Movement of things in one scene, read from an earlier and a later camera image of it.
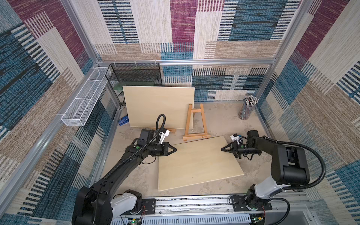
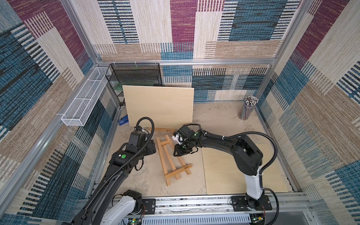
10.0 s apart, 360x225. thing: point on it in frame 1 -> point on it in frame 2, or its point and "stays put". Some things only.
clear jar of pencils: [247, 108] stays put
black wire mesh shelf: [120, 74] stays put
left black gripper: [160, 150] -> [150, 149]
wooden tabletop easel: [188, 136] -> [172, 165]
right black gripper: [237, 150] -> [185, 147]
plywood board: [144, 104] stays put
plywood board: [197, 162] -> [222, 176]
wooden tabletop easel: [172, 130] stays put
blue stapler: [123, 120] stays put
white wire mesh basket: [84, 100] stays put
